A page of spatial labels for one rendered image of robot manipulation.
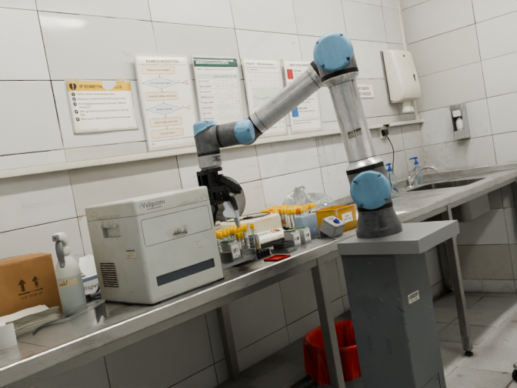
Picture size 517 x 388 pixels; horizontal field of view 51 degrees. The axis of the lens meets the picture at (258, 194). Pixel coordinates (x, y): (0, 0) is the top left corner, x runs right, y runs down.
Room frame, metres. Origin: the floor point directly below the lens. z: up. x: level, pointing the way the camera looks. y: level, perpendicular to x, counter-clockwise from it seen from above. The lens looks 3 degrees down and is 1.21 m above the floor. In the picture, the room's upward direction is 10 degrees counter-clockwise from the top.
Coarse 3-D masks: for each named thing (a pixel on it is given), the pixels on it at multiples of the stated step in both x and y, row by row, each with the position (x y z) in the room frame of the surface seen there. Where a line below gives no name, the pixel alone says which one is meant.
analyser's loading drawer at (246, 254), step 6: (246, 252) 1.83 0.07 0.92; (252, 252) 1.81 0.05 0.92; (222, 258) 1.77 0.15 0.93; (228, 258) 1.75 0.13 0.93; (234, 258) 1.74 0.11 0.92; (240, 258) 1.76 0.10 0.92; (246, 258) 1.78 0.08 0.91; (252, 258) 1.80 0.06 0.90; (222, 264) 1.72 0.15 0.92; (228, 264) 1.72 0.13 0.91; (234, 264) 1.74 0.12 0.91
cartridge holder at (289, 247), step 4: (288, 240) 2.02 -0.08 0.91; (276, 244) 2.00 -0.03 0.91; (280, 244) 1.98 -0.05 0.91; (284, 244) 1.97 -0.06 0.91; (288, 244) 1.99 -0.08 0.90; (276, 248) 2.00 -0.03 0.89; (280, 248) 1.99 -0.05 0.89; (284, 248) 1.97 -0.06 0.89; (288, 248) 1.98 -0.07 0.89; (292, 248) 1.98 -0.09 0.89; (296, 248) 1.99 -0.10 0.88; (272, 252) 2.01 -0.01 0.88; (276, 252) 2.00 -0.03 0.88; (280, 252) 1.98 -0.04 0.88; (284, 252) 1.97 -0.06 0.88; (288, 252) 1.96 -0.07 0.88
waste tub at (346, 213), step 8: (328, 208) 2.37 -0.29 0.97; (336, 208) 2.36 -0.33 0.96; (344, 208) 2.24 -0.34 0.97; (352, 208) 2.28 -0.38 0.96; (320, 216) 2.27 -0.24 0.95; (328, 216) 2.24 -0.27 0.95; (336, 216) 2.21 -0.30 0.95; (344, 216) 2.23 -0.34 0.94; (352, 216) 2.27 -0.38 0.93; (320, 224) 2.27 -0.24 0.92; (352, 224) 2.27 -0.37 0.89
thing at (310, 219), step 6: (300, 216) 2.17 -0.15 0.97; (306, 216) 2.18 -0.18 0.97; (312, 216) 2.21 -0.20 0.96; (300, 222) 2.16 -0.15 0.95; (306, 222) 2.17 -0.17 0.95; (312, 222) 2.20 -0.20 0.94; (312, 228) 2.20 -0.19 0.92; (318, 228) 2.22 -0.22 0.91; (312, 234) 2.19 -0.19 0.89; (318, 234) 2.22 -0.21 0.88
